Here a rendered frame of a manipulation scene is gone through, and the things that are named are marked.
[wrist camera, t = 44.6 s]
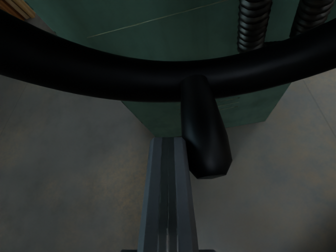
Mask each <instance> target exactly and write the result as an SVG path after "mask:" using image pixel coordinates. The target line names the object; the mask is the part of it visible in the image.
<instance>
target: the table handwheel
mask: <svg viewBox="0 0 336 252"><path fill-rule="evenodd" d="M335 68H336V18H334V19H332V20H330V21H328V22H326V23H324V24H321V25H319V26H317V27H315V28H313V29H310V30H308V31H306V32H303V33H301V34H298V35H296V36H293V37H291V38H288V39H285V40H283V41H280V42H277V43H274V44H271V45H268V46H265V47H261V48H258V49H254V50H251V51H247V52H243V53H239V54H234V55H229V56H224V57H218V58H212V59H203V60H191V61H160V60H148V59H139V58H133V57H126V56H122V55H117V54H112V53H108V52H104V51H100V50H97V49H94V48H90V47H87V46H84V45H81V44H78V43H75V42H72V41H69V40H67V39H64V38H62V37H59V36H57V35H54V34H52V33H49V32H47V31H45V30H42V29H40V28H38V27H36V26H34V25H32V24H29V23H27V22H25V21H23V20H21V19H19V18H17V17H15V16H13V15H11V14H9V13H7V12H5V11H3V10H2V9H0V75H3V76H6V77H9V78H13V79H16V80H20V81H23V82H27V83H30V84H34V85H38V86H42V87H46V88H50V89H54V90H59V91H63V92H68V93H73V94H78V95H83V96H89V97H95V98H102V99H109V100H118V101H129V102H146V103H178V102H181V81H182V80H183V79H184V78H186V77H188V76H191V75H204V76H206V78H207V80H208V84H209V87H210V89H211V91H212V94H213V96H214V98H215V99H220V98H227V97H232V96H238V95H243V94H248V93H253V92H257V91H262V90H266V89H270V88H274V87H278V86H281V85H285V84H289V83H292V82H295V81H299V80H302V79H305V78H309V77H312V76H315V75H318V74H321V73H324V72H327V71H330V70H332V69H335Z"/></svg>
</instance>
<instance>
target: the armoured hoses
mask: <svg viewBox="0 0 336 252"><path fill-rule="evenodd" d="M239 3H240V4H239V6H238V8H239V12H238V16H239V18H238V26H237V28H238V31H237V34H238V36H237V51H238V53H239V54H240V53H245V52H248V51H252V50H256V49H259V48H262V47H266V46H269V45H272V44H275V43H278V42H281V41H270V42H265V37H266V32H267V26H268V21H269V18H270V16H269V15H270V12H271V6H272V4H273V2H272V0H239ZM334 3H335V0H299V4H298V7H297V10H296V13H295V17H294V20H293V23H292V27H291V31H290V35H289V37H290V38H291V37H294V36H297V35H299V34H301V33H304V32H306V31H309V30H311V29H313V28H315V27H318V26H320V25H322V24H324V23H325V21H326V20H327V18H328V15H329V14H330V12H331V8H332V7H333V6H334Z"/></svg>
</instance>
